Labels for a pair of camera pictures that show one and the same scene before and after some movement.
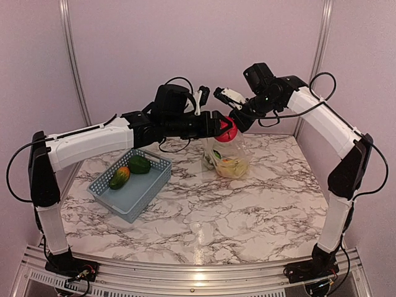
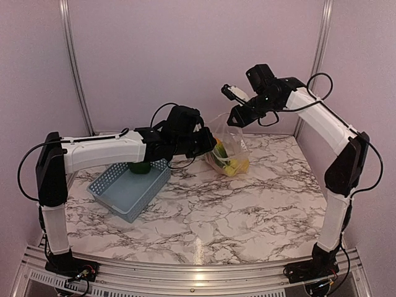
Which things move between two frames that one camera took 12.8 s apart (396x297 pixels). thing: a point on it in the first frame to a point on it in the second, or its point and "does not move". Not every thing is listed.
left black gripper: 215,130 to 210,142
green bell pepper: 139,164 does not move
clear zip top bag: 230,159 does not move
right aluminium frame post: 327,10 does not move
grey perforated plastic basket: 130,187 does not move
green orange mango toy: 120,177 to 220,150
